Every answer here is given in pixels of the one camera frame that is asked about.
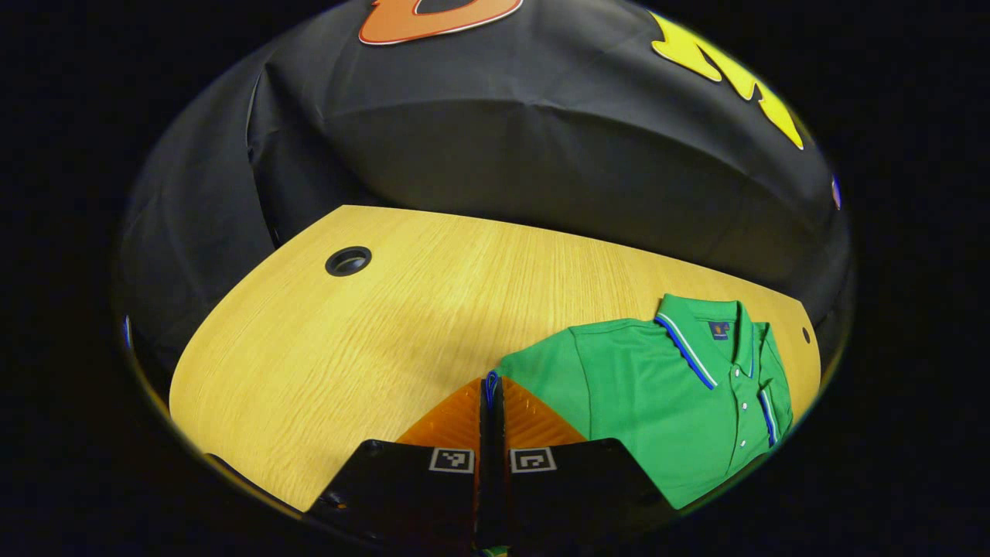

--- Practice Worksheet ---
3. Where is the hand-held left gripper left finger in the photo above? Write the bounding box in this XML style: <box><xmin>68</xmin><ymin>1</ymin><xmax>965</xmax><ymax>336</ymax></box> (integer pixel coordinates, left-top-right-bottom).
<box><xmin>308</xmin><ymin>377</ymin><xmax>493</xmax><ymax>552</ymax></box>

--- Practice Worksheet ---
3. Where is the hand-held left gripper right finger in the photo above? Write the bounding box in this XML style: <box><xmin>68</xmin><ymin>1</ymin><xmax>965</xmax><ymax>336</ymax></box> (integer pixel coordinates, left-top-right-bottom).
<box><xmin>493</xmin><ymin>377</ymin><xmax>675</xmax><ymax>552</ymax></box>

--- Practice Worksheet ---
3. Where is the green T-shirt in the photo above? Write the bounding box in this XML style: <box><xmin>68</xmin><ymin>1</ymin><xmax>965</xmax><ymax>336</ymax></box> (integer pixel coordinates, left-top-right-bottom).
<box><xmin>486</xmin><ymin>292</ymin><xmax>795</xmax><ymax>511</ymax></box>

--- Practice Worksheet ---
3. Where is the black backdrop cloth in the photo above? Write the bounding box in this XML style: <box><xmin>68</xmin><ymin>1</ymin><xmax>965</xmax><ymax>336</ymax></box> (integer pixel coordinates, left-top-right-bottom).
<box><xmin>116</xmin><ymin>0</ymin><xmax>855</xmax><ymax>372</ymax></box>

